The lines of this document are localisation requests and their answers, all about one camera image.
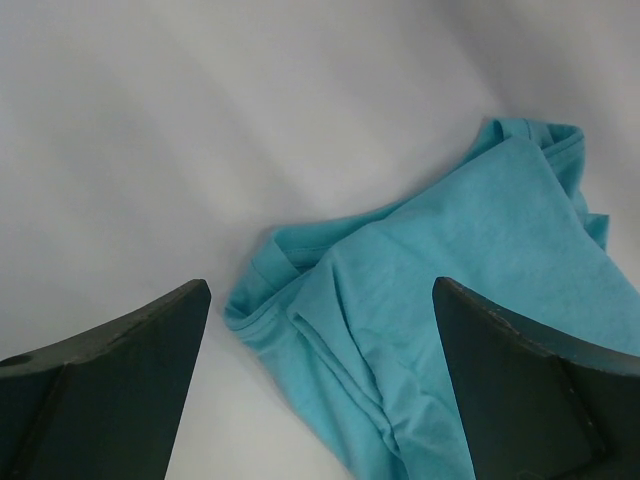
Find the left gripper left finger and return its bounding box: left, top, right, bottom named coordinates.
left=1, top=279, right=210, bottom=479

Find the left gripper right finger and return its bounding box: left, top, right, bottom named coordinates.
left=432, top=277, right=639, bottom=479

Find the teal t shirt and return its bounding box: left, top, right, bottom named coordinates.
left=224, top=119, right=639, bottom=479

